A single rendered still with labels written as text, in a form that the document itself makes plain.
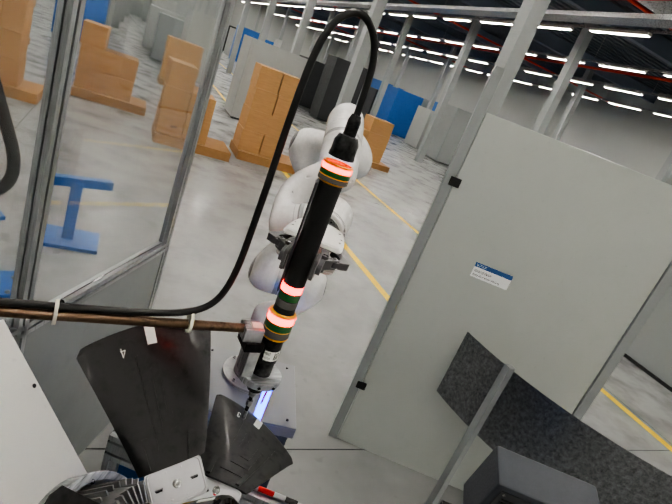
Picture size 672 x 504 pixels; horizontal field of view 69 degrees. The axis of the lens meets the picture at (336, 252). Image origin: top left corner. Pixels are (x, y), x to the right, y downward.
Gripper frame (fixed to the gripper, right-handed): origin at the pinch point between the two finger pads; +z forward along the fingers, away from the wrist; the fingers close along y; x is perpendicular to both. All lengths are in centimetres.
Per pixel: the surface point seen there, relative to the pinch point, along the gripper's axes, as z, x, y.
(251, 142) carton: -781, -131, 227
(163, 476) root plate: 7.2, -40.0, 8.0
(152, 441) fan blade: 6.2, -35.4, 11.6
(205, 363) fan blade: -5.4, -26.5, 10.0
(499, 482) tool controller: -29, -43, -57
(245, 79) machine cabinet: -1150, -61, 389
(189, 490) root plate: 6.3, -41.6, 3.4
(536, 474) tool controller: -35, -41, -67
